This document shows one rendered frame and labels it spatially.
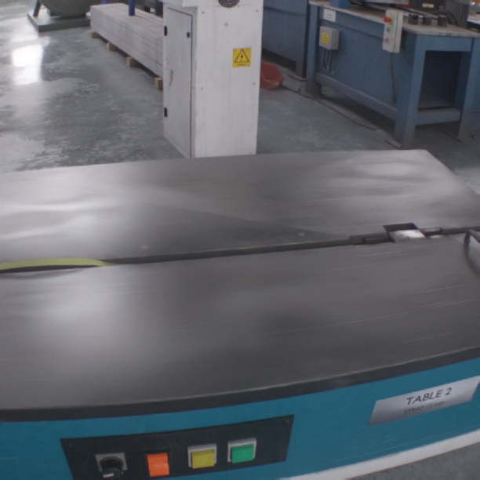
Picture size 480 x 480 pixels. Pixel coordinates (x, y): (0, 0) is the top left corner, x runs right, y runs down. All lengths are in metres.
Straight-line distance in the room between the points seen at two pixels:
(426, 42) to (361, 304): 2.64
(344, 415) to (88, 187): 0.55
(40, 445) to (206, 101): 2.23
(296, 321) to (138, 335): 0.18
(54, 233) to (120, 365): 0.29
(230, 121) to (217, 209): 1.93
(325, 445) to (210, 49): 2.15
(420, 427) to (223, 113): 2.19
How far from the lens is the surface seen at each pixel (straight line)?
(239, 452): 0.60
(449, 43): 3.38
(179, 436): 0.58
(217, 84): 2.65
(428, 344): 0.63
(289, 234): 0.78
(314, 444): 0.66
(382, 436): 0.70
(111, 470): 0.59
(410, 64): 3.19
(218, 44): 2.60
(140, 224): 0.80
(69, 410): 0.54
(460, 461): 1.50
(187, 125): 2.75
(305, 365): 0.57
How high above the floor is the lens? 1.13
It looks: 30 degrees down
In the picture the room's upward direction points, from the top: 2 degrees clockwise
